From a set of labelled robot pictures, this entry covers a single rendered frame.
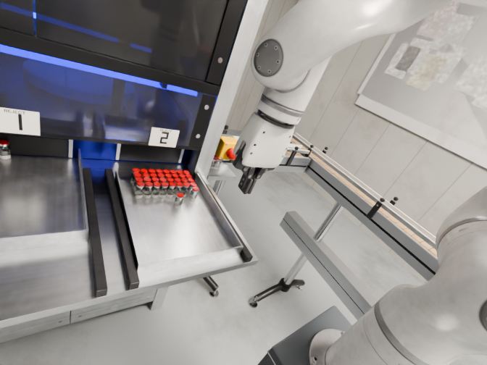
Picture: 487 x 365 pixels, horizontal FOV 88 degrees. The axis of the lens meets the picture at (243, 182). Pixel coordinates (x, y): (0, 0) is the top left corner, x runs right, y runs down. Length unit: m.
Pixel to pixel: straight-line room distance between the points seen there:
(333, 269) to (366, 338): 0.95
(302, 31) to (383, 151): 2.84
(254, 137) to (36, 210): 0.51
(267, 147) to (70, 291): 0.44
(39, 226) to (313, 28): 0.63
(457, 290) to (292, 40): 0.36
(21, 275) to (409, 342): 0.65
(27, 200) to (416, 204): 2.98
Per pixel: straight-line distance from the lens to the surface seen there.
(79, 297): 0.57
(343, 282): 1.48
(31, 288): 0.59
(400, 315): 0.51
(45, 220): 0.70
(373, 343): 0.55
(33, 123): 0.78
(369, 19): 0.39
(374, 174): 3.19
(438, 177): 3.02
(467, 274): 0.40
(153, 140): 0.82
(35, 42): 0.72
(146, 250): 0.64
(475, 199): 0.52
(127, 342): 1.50
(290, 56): 0.37
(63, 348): 1.51
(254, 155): 0.48
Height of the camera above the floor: 1.36
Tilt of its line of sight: 28 degrees down
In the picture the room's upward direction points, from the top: 24 degrees clockwise
